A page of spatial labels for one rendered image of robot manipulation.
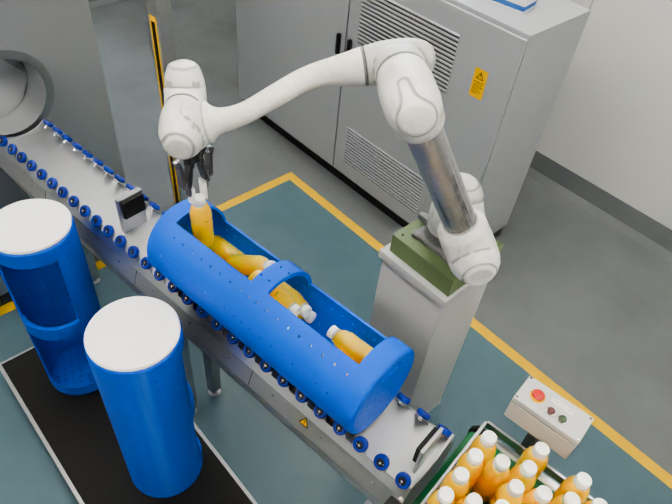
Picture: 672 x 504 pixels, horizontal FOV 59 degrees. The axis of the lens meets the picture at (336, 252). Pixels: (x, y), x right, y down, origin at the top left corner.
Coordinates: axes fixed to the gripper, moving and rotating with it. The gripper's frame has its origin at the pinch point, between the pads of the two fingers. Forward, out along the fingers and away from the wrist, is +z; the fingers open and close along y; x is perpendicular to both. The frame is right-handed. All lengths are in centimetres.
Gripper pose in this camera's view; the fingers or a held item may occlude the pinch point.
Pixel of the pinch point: (197, 191)
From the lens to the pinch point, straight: 183.7
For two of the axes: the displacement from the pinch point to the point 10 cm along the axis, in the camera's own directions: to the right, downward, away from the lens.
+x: 7.5, 5.0, -4.3
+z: -0.7, 7.1, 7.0
